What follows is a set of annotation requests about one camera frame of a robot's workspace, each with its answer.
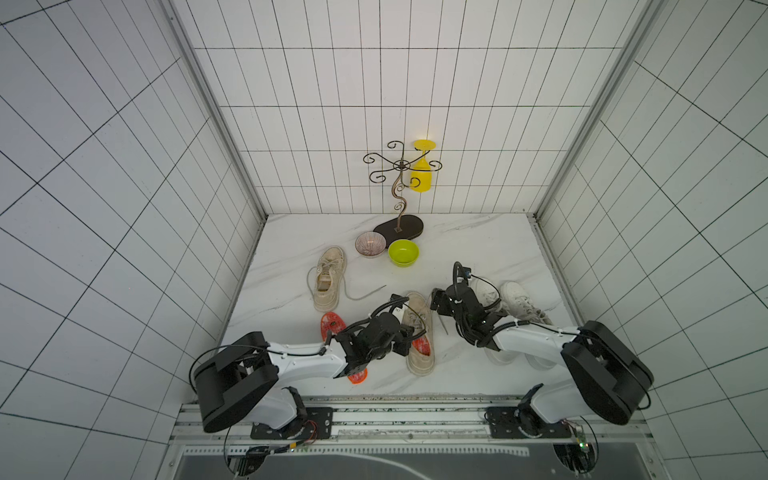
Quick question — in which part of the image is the white sneaker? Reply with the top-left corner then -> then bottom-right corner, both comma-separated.
499,280 -> 556,370
470,277 -> 518,366

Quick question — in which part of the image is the beige lace sneaker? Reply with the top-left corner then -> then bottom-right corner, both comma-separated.
306,245 -> 388,314
401,291 -> 436,376

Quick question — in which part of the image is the red insole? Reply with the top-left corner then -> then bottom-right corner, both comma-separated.
412,336 -> 431,356
320,312 -> 368,385

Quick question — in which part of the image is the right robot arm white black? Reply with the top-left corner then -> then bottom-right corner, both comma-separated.
430,262 -> 654,439

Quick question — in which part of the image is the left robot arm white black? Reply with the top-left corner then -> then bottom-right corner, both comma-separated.
190,295 -> 427,439

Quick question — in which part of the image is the green plastic bowl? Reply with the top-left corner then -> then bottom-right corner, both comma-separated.
387,239 -> 420,268

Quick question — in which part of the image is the ornate metal cup stand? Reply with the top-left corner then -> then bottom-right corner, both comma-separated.
362,140 -> 443,247

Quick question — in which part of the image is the pink glass bowl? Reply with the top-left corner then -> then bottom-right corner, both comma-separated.
354,231 -> 387,258

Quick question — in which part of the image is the yellow plastic goblet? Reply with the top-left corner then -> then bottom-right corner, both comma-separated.
410,139 -> 436,193

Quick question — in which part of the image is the aluminium mounting rail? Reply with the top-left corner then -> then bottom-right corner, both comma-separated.
173,395 -> 655,448

